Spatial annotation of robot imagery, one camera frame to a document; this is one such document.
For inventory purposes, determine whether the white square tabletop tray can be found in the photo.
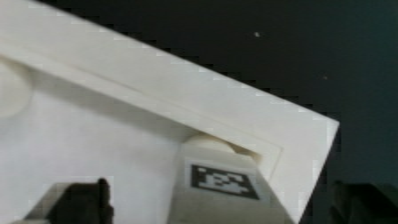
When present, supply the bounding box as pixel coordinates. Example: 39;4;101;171
0;0;339;224

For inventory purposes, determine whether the white table leg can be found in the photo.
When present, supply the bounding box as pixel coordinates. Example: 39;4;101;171
167;134;295;224

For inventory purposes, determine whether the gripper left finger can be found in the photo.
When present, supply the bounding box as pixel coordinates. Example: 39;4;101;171
21;178;114;224

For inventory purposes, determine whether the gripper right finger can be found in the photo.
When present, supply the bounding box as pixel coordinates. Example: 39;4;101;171
327;181;398;224

